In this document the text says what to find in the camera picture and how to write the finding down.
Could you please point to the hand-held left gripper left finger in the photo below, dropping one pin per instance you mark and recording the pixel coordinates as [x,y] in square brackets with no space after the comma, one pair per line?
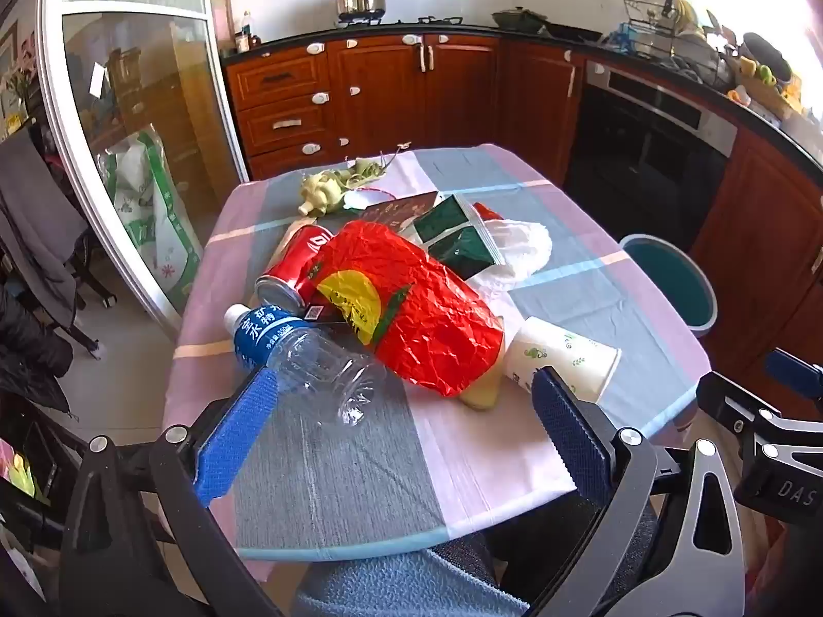
[238,437]

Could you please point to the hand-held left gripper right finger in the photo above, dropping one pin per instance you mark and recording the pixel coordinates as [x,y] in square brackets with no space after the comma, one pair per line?
[566,424]

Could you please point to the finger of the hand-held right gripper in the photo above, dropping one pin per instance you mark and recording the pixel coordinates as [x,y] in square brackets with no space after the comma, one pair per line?
[726,398]
[794,369]

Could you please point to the white paper cup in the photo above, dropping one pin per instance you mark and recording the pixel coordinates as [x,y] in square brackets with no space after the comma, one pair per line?
[566,353]

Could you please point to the clear plastic water bottle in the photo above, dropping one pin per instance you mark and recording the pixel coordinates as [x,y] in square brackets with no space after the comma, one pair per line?
[321,360]

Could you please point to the teal trash bin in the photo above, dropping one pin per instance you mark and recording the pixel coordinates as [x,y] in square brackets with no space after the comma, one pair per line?
[675,283]

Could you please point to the white paper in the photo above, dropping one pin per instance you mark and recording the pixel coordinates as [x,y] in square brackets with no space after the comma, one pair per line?
[492,281]

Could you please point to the red plastic bag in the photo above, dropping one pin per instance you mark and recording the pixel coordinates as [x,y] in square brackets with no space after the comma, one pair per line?
[431,315]

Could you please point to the red soda can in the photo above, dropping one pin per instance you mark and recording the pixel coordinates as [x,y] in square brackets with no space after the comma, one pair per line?
[292,263]

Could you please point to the dark green foil packet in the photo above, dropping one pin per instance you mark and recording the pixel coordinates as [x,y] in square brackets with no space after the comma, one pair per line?
[463,254]
[443,218]

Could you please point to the green corn husk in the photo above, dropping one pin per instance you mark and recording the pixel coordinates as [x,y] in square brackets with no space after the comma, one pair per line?
[321,189]

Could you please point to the brown cardboard box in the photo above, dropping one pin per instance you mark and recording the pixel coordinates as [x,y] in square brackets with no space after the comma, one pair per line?
[392,211]

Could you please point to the pale yellow wrapper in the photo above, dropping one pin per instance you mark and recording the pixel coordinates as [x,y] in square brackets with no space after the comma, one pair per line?
[481,393]

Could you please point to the plaid tablecloth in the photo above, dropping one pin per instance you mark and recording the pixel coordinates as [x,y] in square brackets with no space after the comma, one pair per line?
[463,456]

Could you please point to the small black packet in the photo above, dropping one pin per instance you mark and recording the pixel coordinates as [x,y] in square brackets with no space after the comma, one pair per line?
[325,315]

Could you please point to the grey fabric chair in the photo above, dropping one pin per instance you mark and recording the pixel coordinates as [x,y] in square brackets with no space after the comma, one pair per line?
[411,585]

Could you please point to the green white sack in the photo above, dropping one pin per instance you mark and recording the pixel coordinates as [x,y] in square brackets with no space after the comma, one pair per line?
[154,218]

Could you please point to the black built-in oven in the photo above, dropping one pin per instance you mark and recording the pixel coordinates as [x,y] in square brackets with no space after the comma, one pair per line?
[643,154]

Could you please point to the wicker basket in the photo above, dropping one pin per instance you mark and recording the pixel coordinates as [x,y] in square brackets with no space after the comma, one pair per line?
[771,93]

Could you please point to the red white twine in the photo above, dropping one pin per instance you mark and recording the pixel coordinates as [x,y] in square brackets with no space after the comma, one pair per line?
[379,192]

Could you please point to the dark round pot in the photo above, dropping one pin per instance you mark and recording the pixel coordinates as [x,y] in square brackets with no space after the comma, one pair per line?
[768,51]

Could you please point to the wooden display cabinet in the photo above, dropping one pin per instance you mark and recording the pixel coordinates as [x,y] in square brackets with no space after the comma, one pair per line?
[186,115]

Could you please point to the wooden kitchen cabinet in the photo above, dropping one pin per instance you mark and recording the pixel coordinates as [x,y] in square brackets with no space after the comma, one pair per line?
[386,90]

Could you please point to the black frying pan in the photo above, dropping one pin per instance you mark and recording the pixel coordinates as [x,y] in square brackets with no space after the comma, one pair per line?
[572,32]

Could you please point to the clear sauce bottle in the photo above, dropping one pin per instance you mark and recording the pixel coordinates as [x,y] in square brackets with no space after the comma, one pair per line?
[245,32]

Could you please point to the dark wok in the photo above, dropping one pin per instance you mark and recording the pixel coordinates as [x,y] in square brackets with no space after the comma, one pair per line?
[517,20]

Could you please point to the gas stove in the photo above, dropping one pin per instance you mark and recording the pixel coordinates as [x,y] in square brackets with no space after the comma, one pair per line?
[418,20]

